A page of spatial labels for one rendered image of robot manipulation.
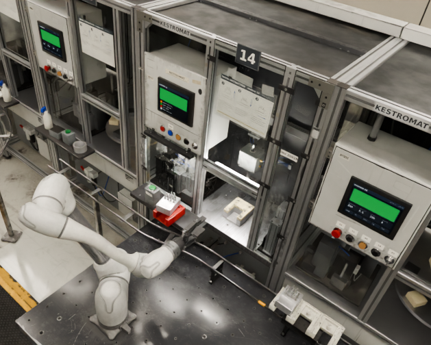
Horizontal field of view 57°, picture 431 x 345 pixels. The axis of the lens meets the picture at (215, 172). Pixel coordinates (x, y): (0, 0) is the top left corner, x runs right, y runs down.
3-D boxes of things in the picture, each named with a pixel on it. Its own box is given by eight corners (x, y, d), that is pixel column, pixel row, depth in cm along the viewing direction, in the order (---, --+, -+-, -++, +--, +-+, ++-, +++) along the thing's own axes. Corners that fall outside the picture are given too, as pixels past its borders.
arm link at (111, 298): (94, 327, 202) (90, 302, 188) (99, 296, 216) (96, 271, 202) (127, 326, 204) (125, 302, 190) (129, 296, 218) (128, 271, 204)
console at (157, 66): (142, 127, 234) (140, 53, 205) (174, 110, 253) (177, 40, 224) (196, 157, 216) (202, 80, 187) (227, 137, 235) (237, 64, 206)
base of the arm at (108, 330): (116, 346, 201) (116, 341, 197) (88, 320, 210) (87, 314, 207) (142, 322, 213) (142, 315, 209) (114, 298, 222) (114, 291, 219)
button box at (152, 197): (144, 201, 251) (144, 187, 244) (153, 195, 256) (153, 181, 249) (153, 207, 248) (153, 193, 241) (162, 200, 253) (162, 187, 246)
